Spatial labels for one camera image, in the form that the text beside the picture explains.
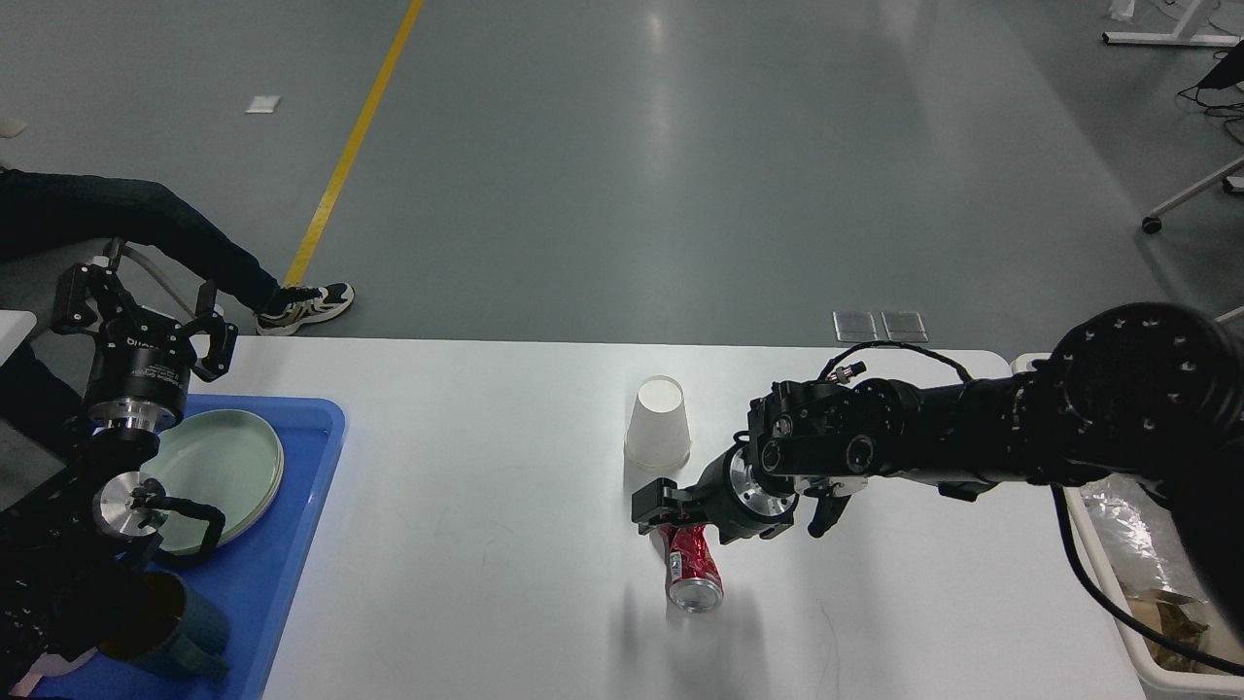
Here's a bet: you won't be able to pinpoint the blue plastic tray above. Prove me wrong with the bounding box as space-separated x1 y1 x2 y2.
30 394 347 699

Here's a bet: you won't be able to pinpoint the grey floor socket plate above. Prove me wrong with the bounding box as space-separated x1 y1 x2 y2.
881 311 929 344
832 310 882 344

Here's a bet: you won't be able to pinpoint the yellow plate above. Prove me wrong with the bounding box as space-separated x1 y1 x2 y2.
215 456 285 546

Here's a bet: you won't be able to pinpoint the brown paper bag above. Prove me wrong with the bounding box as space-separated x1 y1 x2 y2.
1120 579 1214 673

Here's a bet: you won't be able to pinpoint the dark teal mug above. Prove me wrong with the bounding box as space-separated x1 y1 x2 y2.
98 571 231 683

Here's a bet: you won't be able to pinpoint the white desk leg frame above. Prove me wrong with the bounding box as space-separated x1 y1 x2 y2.
1101 1 1242 50

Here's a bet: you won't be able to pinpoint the seated person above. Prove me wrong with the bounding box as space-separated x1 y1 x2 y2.
1 165 355 464

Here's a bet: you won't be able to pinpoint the grey office chair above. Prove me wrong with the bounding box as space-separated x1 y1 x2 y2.
0 237 195 341

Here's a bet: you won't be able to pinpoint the black cables on floor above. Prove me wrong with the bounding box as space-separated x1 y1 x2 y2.
1179 44 1244 147

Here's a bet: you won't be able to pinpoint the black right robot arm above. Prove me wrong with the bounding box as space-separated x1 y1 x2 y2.
632 302 1243 675

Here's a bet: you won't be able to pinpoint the crushed red soda can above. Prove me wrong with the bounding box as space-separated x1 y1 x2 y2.
658 523 725 614

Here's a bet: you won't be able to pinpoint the aluminium foil tray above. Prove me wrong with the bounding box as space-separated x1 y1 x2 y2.
1079 474 1209 602

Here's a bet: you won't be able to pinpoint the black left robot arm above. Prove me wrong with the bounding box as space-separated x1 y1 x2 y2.
2 237 238 691

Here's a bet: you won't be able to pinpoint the beige plastic bin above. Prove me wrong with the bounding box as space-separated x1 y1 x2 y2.
1011 352 1244 700

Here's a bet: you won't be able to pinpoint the white paper cup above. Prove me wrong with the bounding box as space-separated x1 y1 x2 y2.
623 375 690 472

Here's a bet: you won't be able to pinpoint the light green plate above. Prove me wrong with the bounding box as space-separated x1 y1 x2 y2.
142 409 284 509

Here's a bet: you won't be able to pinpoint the pink mug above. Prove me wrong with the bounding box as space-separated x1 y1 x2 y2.
7 648 98 698

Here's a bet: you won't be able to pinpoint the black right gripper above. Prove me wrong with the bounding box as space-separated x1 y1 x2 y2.
631 448 799 543

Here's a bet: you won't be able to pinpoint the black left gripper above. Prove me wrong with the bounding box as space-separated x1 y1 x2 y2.
51 237 238 434

